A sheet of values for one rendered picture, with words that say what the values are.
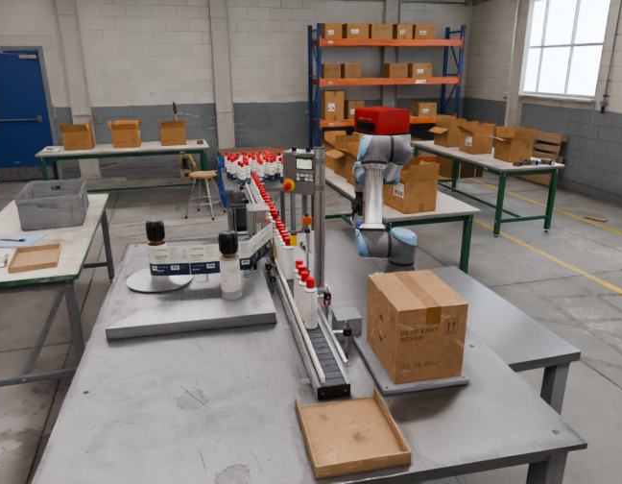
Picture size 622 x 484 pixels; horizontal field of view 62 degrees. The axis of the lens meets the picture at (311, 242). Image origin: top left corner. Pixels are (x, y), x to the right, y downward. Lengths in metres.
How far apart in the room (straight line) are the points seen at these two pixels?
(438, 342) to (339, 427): 0.43
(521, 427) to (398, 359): 0.40
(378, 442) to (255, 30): 8.81
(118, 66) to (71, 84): 0.81
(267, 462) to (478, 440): 0.60
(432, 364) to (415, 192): 2.30
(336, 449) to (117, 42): 8.74
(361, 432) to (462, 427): 0.30
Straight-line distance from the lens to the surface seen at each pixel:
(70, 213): 3.88
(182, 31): 9.70
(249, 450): 1.55
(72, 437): 1.73
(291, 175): 2.35
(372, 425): 1.62
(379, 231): 2.25
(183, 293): 2.38
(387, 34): 9.77
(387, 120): 7.72
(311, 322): 1.99
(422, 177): 3.91
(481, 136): 6.78
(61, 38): 9.75
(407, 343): 1.70
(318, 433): 1.59
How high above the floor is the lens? 1.84
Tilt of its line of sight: 19 degrees down
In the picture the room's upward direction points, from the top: straight up
